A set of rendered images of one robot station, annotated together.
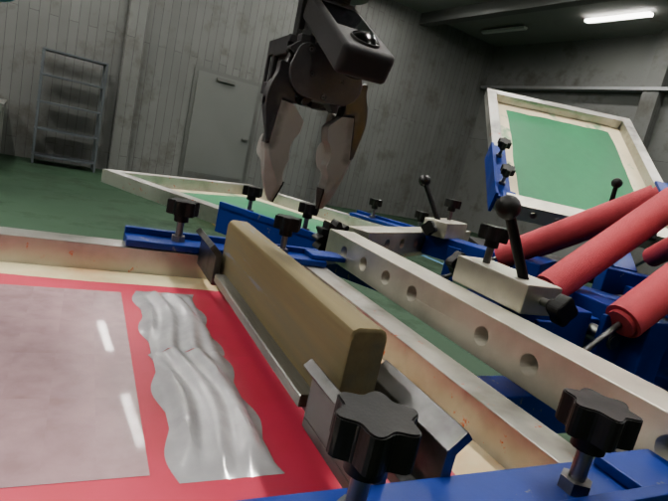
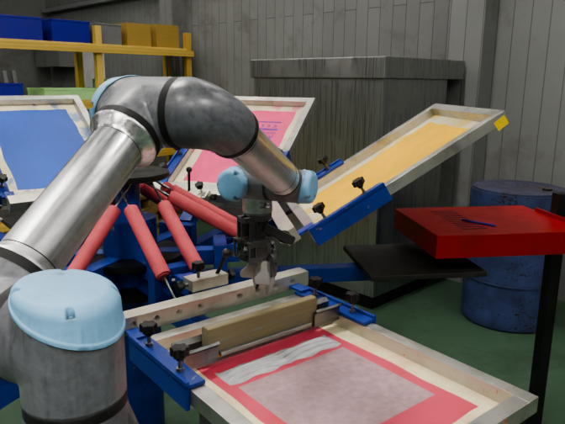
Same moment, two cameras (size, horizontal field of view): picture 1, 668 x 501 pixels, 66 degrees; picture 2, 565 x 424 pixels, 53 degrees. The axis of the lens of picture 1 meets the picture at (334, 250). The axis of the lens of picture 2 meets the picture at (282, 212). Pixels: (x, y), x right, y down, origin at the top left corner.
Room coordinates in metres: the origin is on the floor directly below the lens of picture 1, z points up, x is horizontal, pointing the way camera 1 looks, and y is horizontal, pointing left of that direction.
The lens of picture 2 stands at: (0.71, 1.43, 1.65)
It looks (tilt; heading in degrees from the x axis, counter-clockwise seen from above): 13 degrees down; 259
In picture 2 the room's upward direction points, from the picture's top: 1 degrees clockwise
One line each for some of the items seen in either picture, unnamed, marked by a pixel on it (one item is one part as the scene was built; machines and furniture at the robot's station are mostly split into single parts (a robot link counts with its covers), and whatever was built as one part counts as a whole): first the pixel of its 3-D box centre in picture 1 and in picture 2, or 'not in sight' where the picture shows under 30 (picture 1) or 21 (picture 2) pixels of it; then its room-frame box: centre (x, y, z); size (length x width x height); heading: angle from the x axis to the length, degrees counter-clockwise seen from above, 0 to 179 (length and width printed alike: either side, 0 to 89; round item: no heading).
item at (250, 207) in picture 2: not in sight; (258, 205); (0.51, 0.06, 1.35); 0.08 x 0.08 x 0.05
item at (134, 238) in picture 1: (229, 263); (164, 367); (0.75, 0.15, 0.98); 0.30 x 0.05 x 0.07; 118
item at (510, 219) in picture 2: not in sight; (483, 229); (-0.54, -0.64, 1.06); 0.61 x 0.46 x 0.12; 178
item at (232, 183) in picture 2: not in sight; (245, 182); (0.55, 0.15, 1.42); 0.11 x 0.11 x 0.08; 57
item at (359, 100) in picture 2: not in sight; (350, 172); (-0.75, -3.09, 0.91); 1.36 x 1.04 x 1.81; 123
